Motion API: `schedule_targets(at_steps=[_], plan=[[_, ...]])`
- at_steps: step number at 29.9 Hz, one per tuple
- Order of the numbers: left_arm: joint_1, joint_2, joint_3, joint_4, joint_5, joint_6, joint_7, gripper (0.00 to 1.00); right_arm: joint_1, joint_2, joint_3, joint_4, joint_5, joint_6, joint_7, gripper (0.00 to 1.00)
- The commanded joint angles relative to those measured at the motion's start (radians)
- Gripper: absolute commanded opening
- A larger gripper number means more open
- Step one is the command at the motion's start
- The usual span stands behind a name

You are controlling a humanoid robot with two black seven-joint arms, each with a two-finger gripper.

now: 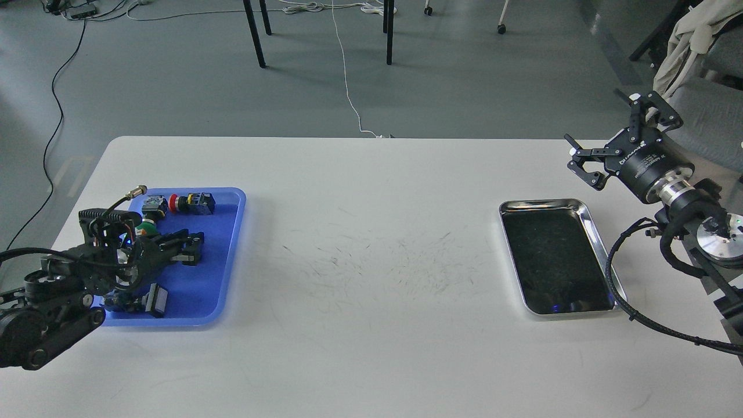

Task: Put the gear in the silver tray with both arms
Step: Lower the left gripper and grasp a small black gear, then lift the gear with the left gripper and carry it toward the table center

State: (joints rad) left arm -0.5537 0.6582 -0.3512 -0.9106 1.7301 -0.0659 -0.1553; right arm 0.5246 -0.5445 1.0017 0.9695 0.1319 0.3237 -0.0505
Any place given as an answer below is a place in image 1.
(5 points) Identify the black table leg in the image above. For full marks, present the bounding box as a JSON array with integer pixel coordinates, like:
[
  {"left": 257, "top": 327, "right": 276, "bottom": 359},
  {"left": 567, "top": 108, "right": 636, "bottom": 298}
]
[
  {"left": 243, "top": 0, "right": 272, "bottom": 69},
  {"left": 383, "top": 0, "right": 395, "bottom": 66}
]

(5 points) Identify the grey chair with beige cloth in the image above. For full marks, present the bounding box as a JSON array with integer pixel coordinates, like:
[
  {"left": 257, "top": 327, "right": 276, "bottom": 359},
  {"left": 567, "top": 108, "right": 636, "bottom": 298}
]
[{"left": 653, "top": 1, "right": 741, "bottom": 174}]

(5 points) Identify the red button blue switch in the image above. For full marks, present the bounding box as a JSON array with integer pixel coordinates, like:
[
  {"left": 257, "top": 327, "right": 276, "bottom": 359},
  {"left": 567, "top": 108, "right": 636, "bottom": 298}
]
[{"left": 168, "top": 192, "right": 215, "bottom": 216}]

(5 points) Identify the black white relay block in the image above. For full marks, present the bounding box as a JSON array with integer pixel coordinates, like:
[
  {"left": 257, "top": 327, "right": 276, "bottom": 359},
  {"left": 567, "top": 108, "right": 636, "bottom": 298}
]
[{"left": 144, "top": 283, "right": 169, "bottom": 318}]

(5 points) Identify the black table leg left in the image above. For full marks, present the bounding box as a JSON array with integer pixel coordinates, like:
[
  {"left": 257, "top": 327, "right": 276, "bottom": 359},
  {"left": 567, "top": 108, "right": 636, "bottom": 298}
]
[{"left": 243, "top": 0, "right": 272, "bottom": 69}]

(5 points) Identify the blue plastic tray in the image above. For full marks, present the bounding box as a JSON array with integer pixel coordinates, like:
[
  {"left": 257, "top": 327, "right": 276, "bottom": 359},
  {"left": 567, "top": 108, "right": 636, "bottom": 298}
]
[{"left": 104, "top": 187, "right": 247, "bottom": 326}]

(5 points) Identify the black floor cable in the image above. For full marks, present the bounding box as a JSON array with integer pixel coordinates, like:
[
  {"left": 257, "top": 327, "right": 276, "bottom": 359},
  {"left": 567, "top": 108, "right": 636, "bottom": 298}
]
[{"left": 0, "top": 0, "right": 140, "bottom": 253}]

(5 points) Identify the yellow button switch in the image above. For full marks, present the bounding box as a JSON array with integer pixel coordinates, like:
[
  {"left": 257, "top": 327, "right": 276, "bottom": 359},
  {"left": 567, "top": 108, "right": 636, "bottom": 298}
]
[{"left": 100, "top": 289, "right": 145, "bottom": 314}]

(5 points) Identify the silver metal tray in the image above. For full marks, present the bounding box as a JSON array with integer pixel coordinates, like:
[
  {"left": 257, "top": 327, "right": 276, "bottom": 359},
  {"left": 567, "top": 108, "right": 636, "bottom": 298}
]
[{"left": 499, "top": 198, "right": 623, "bottom": 320}]

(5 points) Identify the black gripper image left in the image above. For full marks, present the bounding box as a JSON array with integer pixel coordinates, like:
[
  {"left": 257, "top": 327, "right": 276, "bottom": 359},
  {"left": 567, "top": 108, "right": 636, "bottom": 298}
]
[{"left": 119, "top": 230, "right": 204, "bottom": 285}]

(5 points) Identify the green button switch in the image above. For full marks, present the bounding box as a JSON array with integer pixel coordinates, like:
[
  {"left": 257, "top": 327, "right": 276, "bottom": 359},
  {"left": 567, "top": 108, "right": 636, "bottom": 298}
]
[{"left": 135, "top": 195, "right": 168, "bottom": 236}]

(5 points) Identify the black table leg right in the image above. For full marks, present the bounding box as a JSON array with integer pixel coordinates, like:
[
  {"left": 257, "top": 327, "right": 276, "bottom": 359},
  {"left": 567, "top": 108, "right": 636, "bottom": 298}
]
[{"left": 383, "top": 0, "right": 395, "bottom": 66}]

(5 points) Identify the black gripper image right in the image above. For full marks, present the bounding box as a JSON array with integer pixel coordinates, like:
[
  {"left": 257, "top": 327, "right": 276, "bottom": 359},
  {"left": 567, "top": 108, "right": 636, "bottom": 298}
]
[{"left": 564, "top": 89, "right": 695, "bottom": 204}]

